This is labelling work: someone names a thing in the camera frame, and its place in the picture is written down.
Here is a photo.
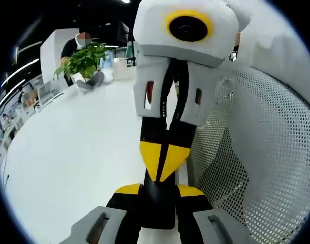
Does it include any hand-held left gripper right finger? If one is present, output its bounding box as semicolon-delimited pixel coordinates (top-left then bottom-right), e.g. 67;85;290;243
175;184;250;244

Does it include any grey soft object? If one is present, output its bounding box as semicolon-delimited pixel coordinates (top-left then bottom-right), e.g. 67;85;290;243
77;71;105;93

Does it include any green potted plant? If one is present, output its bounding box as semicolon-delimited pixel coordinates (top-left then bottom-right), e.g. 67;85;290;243
53;41;108;87

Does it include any clear water bottle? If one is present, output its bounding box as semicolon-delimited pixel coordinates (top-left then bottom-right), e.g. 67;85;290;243
99;50;115;81

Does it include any white office chair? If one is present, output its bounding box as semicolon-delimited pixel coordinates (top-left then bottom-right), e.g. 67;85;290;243
37;81;65;105

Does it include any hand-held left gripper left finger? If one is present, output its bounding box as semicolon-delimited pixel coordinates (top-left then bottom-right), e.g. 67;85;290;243
60;182;145;244

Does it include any grey mesh chair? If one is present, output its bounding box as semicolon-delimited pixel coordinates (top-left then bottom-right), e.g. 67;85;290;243
188;65;310;244

